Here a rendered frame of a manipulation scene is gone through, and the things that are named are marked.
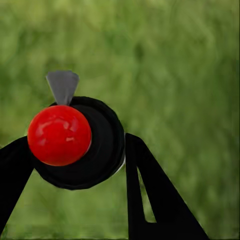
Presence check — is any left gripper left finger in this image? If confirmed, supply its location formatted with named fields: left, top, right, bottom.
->
left=0, top=136, right=35, bottom=235

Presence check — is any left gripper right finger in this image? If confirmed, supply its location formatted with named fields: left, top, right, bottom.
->
left=125, top=133, right=210, bottom=240

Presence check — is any pesticide atomizer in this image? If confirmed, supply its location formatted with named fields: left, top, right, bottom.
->
left=27, top=70, right=126, bottom=191

